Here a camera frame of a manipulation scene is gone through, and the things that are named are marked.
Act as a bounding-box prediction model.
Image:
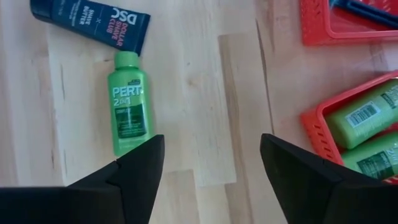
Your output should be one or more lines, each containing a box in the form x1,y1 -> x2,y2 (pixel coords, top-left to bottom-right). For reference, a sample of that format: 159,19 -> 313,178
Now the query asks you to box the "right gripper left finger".
0,134 -> 165,224

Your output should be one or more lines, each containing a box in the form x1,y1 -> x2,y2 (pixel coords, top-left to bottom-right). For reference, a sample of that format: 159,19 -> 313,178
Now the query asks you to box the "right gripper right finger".
260,133 -> 398,224

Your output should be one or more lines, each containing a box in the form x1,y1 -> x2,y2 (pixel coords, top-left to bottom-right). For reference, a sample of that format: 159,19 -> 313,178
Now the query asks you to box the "green shampoo bottle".
107,51 -> 155,157
325,79 -> 398,150
341,132 -> 398,180

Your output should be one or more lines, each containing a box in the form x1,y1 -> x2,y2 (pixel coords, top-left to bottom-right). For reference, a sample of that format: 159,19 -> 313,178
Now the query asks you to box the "red plastic basket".
300,70 -> 398,185
300,0 -> 398,47

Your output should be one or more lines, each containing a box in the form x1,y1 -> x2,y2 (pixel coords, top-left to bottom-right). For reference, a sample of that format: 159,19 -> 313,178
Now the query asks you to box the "navy shave butter tube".
30,0 -> 151,57

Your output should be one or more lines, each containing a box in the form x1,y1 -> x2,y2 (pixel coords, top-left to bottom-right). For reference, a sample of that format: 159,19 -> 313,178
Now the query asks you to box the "blue disposable razor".
329,0 -> 398,29

